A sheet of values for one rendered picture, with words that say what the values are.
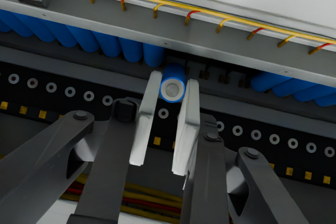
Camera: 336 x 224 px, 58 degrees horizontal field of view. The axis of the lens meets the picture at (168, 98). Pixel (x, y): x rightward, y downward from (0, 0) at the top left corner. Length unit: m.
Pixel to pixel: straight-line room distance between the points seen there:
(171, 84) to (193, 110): 0.05
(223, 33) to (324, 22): 0.06
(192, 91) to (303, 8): 0.08
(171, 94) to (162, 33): 0.04
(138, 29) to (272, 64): 0.09
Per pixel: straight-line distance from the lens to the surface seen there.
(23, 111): 0.35
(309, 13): 0.19
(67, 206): 0.20
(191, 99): 0.17
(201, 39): 0.20
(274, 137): 0.35
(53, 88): 0.35
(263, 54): 0.21
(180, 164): 0.15
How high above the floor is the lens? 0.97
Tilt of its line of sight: 9 degrees up
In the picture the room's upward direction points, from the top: 167 degrees counter-clockwise
